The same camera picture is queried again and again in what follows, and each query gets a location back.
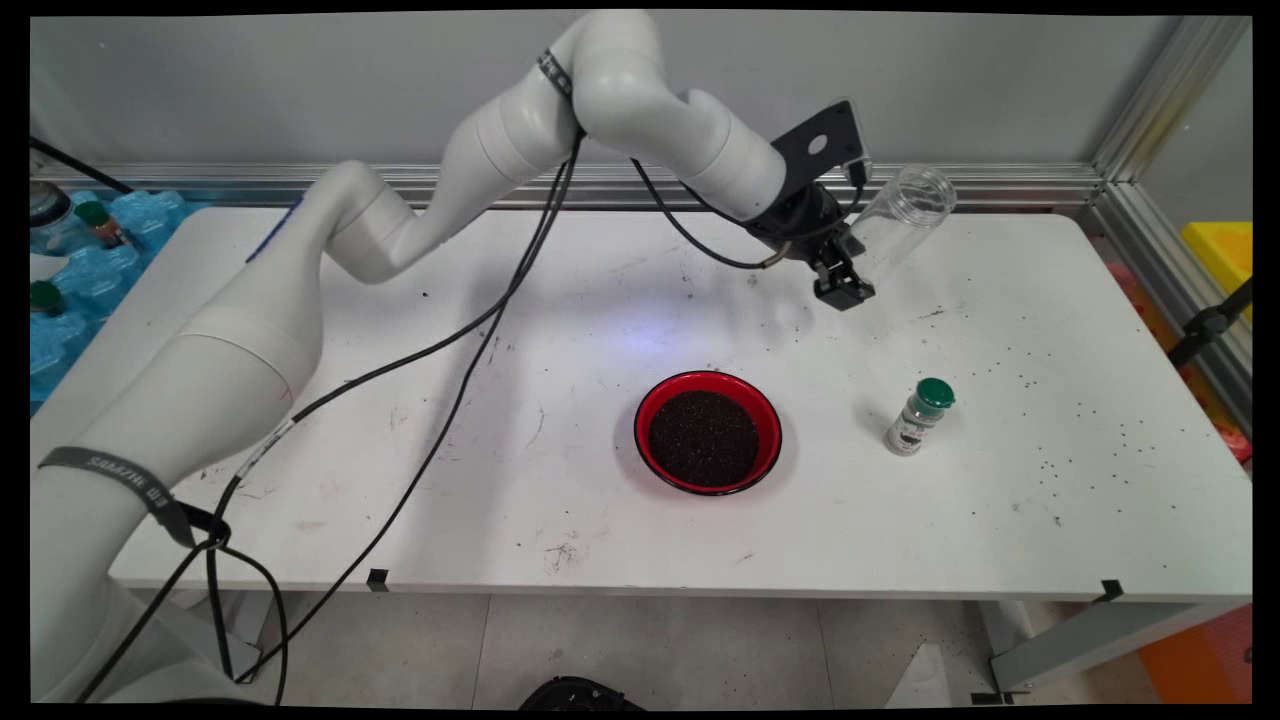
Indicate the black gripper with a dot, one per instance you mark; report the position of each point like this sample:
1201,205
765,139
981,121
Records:
800,225

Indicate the clear plastic jar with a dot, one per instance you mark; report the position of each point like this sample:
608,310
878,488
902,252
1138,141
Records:
905,215

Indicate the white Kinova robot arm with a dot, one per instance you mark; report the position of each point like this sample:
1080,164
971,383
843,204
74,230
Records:
250,340

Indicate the spice shaker with green lid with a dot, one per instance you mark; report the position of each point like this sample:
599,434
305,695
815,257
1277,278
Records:
915,425

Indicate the black seeds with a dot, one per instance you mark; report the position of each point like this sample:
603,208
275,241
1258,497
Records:
705,440

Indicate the red bowl with black rim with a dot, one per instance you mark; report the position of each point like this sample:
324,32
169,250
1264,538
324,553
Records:
665,410

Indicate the black tripod pole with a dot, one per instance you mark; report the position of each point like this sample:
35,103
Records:
1205,325

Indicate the yellow plastic block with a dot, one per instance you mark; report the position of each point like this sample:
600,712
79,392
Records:
1220,255

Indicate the black tape marker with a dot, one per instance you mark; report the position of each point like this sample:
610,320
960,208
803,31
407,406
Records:
1110,590
377,580

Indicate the pink red object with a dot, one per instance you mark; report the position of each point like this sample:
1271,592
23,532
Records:
1232,442

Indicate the grey metal table leg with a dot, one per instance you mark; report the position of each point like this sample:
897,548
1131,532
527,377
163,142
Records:
1090,640

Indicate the black round floor object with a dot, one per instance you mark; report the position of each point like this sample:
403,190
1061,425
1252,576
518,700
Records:
580,695

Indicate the orange object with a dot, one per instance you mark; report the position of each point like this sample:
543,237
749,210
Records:
1200,660

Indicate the white table leg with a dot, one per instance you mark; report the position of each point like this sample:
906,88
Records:
262,610

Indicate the blue bottled water pack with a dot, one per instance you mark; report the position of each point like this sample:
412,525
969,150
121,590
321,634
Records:
100,280

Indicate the small bottle with green cap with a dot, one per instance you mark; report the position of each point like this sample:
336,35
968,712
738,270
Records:
100,225

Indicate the clear jar with dark lid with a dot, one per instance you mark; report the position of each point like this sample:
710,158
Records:
50,225

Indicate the green bottle cap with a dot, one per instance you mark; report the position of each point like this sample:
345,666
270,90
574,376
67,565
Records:
45,297

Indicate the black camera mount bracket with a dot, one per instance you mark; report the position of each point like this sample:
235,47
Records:
795,160

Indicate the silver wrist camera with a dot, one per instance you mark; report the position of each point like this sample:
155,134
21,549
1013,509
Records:
860,150

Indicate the long aluminium frame rail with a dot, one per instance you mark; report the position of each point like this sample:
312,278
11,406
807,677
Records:
1000,185

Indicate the short aluminium frame rail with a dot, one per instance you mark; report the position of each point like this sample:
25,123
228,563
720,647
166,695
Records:
1140,240

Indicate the aluminium frame post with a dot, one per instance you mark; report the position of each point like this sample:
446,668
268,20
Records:
1165,95

